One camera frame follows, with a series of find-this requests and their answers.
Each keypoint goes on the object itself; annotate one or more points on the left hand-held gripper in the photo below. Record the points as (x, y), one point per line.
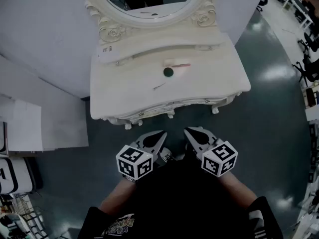
(134, 162)

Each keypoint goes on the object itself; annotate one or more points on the white office desk row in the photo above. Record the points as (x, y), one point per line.
(296, 6)

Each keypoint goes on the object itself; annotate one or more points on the white cardboard box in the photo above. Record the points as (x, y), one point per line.
(20, 126)

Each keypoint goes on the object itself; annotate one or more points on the white black-trimmed equipment case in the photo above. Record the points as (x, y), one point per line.
(15, 175)

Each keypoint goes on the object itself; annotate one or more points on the white sneaker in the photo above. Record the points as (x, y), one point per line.
(166, 155)

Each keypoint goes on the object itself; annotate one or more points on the white paper label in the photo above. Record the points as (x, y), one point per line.
(107, 51)

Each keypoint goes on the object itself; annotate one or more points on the black printed t-shirt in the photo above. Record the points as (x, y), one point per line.
(174, 203)

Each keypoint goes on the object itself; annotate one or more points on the white dressing table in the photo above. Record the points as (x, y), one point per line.
(129, 88)

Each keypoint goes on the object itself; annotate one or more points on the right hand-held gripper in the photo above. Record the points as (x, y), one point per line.
(219, 158)

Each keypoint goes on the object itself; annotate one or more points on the person's left forearm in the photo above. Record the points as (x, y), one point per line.
(114, 198)

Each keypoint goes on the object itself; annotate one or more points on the person's right forearm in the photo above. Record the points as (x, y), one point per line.
(239, 190)

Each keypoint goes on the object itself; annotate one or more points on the oval mirror ornate white frame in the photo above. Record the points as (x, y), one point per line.
(149, 22)

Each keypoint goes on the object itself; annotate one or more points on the dark green round lid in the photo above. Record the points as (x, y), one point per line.
(168, 72)

